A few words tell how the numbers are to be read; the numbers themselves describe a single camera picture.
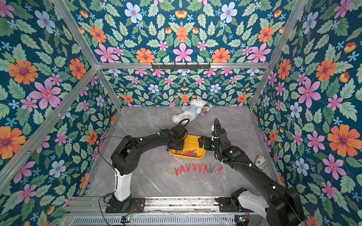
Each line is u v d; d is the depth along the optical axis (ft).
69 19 2.36
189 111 3.49
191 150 3.07
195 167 2.83
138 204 2.43
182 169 2.82
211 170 2.82
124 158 1.68
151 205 2.46
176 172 2.79
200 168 2.83
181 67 3.08
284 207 1.26
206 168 2.83
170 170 2.82
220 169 2.82
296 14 2.31
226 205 2.40
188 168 2.83
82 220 2.31
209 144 2.31
